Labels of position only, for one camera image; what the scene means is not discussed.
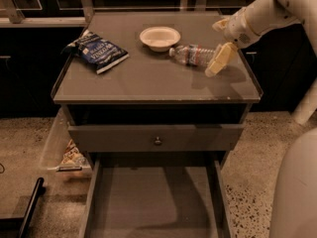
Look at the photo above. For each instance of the open middle drawer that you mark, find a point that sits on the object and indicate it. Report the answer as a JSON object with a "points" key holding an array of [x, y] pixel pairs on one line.
{"points": [[149, 200]]}

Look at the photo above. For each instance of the snack packets in bin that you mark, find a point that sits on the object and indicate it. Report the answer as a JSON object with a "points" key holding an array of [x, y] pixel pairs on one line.
{"points": [[72, 156]]}

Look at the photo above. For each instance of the white post leg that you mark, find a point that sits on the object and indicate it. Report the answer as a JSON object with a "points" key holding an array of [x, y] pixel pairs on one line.
{"points": [[307, 105]]}

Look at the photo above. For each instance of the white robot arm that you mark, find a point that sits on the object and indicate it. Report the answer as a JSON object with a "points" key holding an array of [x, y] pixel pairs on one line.
{"points": [[250, 23]]}

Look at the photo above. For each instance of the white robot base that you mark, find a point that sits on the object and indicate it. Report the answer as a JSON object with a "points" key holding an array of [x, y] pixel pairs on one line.
{"points": [[294, 210]]}

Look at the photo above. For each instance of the grey drawer cabinet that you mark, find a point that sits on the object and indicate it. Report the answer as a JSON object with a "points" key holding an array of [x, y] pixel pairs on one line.
{"points": [[149, 88]]}

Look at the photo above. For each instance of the top drawer with knob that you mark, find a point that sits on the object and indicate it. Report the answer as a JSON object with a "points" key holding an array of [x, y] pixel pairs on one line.
{"points": [[155, 138]]}

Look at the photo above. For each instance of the metal railing frame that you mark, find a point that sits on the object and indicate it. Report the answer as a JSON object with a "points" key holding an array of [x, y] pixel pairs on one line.
{"points": [[82, 7]]}

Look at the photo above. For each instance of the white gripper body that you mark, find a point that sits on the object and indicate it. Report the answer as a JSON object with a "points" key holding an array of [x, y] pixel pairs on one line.
{"points": [[237, 31]]}

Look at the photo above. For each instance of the blue vinegar chips bag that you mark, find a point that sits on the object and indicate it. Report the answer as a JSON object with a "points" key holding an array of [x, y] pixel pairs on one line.
{"points": [[95, 50]]}

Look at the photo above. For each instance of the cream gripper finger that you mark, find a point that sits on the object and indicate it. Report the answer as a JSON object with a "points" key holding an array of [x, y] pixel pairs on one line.
{"points": [[222, 56], [221, 25]]}

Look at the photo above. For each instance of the white paper bowl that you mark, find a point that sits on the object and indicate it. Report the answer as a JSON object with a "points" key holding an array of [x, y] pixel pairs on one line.
{"points": [[159, 39]]}

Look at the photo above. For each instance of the black bar on floor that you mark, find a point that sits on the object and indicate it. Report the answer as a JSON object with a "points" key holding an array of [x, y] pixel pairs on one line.
{"points": [[17, 226]]}

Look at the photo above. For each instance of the clear plastic storage bin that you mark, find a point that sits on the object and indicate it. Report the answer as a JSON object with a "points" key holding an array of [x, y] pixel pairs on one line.
{"points": [[54, 148]]}

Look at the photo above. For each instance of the clear plastic water bottle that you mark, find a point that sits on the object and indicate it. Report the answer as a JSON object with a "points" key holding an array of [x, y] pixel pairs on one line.
{"points": [[192, 55]]}

